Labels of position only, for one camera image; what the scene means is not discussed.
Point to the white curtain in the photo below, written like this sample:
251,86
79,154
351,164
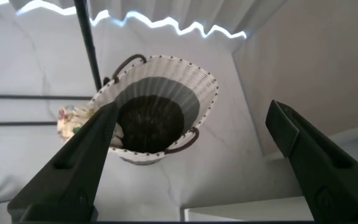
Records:
166,9

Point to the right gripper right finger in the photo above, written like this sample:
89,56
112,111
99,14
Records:
331,177

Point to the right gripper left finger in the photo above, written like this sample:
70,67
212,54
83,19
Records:
70,177

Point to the black clothes rack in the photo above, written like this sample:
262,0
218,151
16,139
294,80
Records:
87,40

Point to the cream printed garment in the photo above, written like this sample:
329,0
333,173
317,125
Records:
71,119

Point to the white laundry basket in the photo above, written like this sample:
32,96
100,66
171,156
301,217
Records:
172,71

